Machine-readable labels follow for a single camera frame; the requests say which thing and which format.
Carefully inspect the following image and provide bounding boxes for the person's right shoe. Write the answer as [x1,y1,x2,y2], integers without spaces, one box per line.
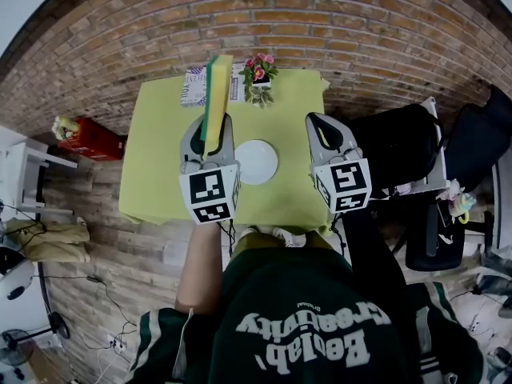
[271,226,307,248]

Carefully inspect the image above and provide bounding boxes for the right hand-held gripper cable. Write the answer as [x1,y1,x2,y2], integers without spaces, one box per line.
[328,213,346,255]

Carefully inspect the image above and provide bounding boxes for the pink flower pot plant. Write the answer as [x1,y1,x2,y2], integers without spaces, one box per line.
[238,52,280,89]

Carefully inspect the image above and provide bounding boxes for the yellow green sponge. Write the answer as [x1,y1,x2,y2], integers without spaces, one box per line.
[201,54,234,160]

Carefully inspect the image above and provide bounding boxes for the pastel mug with yellow handle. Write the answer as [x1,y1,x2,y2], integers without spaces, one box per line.
[447,190,478,224]

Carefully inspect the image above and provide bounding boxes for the person's right forearm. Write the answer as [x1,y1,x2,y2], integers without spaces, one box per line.
[342,208,409,291]

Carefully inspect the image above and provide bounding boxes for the black floor cable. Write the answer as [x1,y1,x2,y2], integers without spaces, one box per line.
[39,274,139,350]

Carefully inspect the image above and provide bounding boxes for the white chair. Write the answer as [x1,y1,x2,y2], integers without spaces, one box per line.
[383,96,451,195]

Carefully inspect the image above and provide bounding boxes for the black floor fan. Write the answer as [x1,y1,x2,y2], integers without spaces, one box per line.
[0,262,71,370]

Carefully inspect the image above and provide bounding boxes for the white round device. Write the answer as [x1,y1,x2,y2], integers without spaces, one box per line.
[0,246,36,300]

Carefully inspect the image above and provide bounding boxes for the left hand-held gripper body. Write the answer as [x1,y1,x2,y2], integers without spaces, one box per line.
[178,162,242,226]

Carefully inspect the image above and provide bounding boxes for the person's left forearm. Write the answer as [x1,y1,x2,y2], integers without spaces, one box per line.
[174,222,224,315]

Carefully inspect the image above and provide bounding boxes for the left hand-held gripper cable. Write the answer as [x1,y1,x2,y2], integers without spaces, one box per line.
[218,218,237,258]

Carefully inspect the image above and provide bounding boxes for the table with yellow-green tablecloth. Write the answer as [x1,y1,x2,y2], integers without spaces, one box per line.
[118,68,333,238]

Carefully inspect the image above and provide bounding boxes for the black office chair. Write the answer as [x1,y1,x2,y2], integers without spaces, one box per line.
[391,84,512,272]

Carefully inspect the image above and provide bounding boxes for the black backpack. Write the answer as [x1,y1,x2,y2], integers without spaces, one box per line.
[347,102,445,199]

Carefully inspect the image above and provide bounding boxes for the person's green jersey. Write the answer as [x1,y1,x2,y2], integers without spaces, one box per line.
[126,248,485,384]

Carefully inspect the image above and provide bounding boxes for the hand-held gripper cable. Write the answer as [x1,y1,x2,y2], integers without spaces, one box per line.
[328,213,346,255]
[218,218,237,258]

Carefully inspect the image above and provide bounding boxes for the newspaper print box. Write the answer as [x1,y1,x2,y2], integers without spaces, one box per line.
[179,62,247,109]

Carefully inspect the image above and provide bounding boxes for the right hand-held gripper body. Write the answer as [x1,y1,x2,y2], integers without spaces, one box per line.
[310,149,373,214]

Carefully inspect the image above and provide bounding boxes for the small variegated pot plant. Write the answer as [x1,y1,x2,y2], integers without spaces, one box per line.
[244,85,276,110]

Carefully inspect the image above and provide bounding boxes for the white side table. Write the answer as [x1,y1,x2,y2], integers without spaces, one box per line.
[0,126,79,215]

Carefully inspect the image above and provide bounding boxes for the white round plate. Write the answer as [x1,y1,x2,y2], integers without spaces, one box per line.
[234,139,279,186]

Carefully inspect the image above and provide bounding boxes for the person's khaki trousers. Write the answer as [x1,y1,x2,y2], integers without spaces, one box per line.
[233,230,335,260]

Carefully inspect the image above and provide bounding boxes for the red box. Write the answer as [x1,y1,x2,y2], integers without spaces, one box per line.
[58,118,126,162]

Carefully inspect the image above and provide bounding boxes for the white power strip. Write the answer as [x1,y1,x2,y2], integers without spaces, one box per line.
[107,334,128,354]

